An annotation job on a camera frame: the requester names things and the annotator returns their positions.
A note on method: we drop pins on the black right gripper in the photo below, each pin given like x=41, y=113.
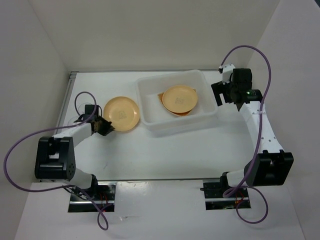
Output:
x=217, y=90

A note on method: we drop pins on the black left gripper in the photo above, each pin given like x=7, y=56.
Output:
x=108, y=127

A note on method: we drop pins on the yellow plate with bear print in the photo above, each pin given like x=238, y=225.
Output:
x=180, y=100

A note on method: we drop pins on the woven bamboo triangular tray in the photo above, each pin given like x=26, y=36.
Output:
x=178, y=113

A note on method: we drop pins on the translucent white plastic bin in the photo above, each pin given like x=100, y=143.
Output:
x=175, y=102

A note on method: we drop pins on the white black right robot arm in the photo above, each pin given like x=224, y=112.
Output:
x=270, y=164

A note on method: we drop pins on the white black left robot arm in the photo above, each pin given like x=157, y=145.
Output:
x=55, y=157

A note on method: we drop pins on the clear glass cup rear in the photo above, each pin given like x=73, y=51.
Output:
x=83, y=106

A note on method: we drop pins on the clear glass cup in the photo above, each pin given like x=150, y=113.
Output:
x=83, y=106
x=74, y=121

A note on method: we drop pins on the clear glass cup front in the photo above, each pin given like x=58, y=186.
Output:
x=74, y=121

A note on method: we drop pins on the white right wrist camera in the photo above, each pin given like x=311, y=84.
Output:
x=226, y=70

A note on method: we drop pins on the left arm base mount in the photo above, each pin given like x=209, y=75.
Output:
x=103, y=195

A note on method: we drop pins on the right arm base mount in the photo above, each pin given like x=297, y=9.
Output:
x=214, y=200

